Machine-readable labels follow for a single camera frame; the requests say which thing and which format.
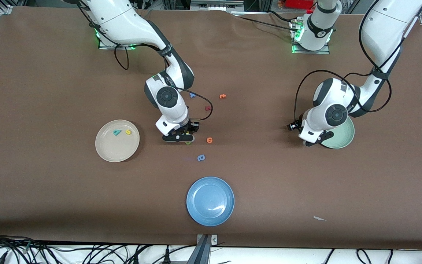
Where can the white paper scrap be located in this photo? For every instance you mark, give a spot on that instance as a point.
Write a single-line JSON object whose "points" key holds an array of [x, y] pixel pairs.
{"points": [[318, 218]]}

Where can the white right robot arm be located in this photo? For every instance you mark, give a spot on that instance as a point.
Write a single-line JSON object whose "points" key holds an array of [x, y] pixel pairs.
{"points": [[123, 22]]}

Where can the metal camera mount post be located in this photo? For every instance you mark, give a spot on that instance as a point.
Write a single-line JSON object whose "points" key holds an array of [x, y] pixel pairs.
{"points": [[204, 249]]}

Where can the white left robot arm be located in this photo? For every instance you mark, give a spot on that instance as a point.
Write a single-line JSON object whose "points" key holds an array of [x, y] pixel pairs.
{"points": [[383, 25]]}

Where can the light green plate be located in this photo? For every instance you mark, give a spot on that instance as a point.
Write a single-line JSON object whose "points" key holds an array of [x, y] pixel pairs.
{"points": [[344, 137]]}

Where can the brown table cover mat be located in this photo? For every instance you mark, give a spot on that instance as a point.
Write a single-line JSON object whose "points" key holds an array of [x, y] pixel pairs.
{"points": [[50, 183]]}

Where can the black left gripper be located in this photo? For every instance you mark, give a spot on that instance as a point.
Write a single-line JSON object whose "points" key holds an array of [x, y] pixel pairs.
{"points": [[296, 125]]}

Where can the grey device box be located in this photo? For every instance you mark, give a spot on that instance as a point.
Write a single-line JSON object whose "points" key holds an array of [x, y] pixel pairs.
{"points": [[216, 5]]}

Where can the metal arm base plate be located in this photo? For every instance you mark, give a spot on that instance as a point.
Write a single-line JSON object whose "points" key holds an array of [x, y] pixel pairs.
{"points": [[104, 46], [310, 52]]}

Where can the blue foam letter a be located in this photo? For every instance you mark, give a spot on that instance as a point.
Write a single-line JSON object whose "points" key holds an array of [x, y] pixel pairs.
{"points": [[203, 157]]}

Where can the beige brown plate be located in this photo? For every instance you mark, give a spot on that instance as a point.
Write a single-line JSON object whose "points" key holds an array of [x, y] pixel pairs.
{"points": [[117, 148]]}

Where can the red background object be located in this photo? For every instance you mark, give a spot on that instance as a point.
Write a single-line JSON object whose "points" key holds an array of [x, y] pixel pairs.
{"points": [[299, 3]]}

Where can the blue plate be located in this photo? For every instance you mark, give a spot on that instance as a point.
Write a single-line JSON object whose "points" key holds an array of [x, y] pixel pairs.
{"points": [[210, 201]]}

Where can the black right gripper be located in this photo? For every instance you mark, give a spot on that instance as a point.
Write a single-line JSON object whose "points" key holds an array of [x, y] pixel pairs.
{"points": [[189, 128]]}

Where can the teal foam letter p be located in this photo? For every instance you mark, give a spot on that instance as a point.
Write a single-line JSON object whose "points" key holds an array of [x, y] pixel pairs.
{"points": [[114, 132]]}

